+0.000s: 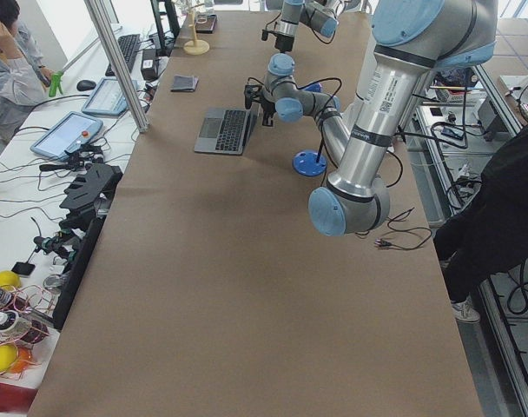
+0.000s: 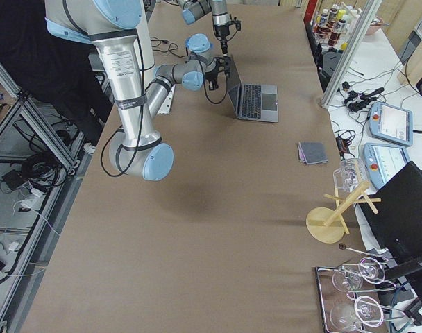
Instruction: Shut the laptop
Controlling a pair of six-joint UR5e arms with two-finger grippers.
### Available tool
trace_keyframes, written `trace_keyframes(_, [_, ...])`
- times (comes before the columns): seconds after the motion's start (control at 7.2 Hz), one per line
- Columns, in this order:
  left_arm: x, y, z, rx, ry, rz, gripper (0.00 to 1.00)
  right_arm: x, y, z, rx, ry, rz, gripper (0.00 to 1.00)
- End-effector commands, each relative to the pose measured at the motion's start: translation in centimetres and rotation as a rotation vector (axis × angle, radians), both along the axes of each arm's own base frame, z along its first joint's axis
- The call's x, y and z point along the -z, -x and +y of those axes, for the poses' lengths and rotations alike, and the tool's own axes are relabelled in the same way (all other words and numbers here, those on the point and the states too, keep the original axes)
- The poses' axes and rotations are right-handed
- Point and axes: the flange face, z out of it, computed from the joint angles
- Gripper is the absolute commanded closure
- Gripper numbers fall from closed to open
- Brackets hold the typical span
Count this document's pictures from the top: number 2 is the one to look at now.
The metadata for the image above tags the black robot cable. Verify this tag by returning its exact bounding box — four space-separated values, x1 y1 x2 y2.
99 34 149 178

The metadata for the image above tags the wine glass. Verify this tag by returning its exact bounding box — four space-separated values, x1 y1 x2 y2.
332 257 385 291
329 296 384 332

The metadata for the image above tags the blue teach pendant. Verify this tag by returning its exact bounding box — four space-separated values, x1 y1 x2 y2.
369 102 414 147
363 143 410 189

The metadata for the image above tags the lower wine glass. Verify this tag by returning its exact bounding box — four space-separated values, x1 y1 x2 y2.
329 296 384 332

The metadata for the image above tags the black monitor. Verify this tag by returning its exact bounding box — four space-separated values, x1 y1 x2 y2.
359 162 422 258

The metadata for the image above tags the folded grey purple cloth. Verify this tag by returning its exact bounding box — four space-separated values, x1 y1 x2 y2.
297 142 328 165

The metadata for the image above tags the wooden mug tree stand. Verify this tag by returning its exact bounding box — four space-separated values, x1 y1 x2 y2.
306 180 381 244

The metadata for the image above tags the bottle rack with bottles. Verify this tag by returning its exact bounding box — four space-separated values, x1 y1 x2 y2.
310 1 361 51

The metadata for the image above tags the upper blue teach pendant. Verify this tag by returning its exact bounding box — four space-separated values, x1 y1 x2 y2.
369 102 414 147

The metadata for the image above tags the white mounting plate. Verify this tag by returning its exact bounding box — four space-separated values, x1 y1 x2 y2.
158 86 176 114

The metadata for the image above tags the clear glass mug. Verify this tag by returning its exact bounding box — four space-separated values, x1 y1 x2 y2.
333 158 369 193

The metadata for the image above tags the grey laptop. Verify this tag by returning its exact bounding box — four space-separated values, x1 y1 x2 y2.
226 56 278 123

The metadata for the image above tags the lower blue teach pendant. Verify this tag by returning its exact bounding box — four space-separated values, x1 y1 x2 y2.
363 143 410 189

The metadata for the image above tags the metal wire glass rack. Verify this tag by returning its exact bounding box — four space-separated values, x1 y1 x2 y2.
314 257 406 332

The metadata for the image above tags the aluminium frame post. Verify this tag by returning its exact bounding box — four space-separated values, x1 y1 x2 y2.
320 0 382 109

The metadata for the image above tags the upper wine glass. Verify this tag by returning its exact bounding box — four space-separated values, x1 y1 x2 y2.
332 257 385 291

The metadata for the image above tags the black cloth cover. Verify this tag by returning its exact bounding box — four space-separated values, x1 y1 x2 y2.
0 1 112 154

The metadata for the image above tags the small black adapter box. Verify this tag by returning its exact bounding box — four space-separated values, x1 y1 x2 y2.
335 137 350 155

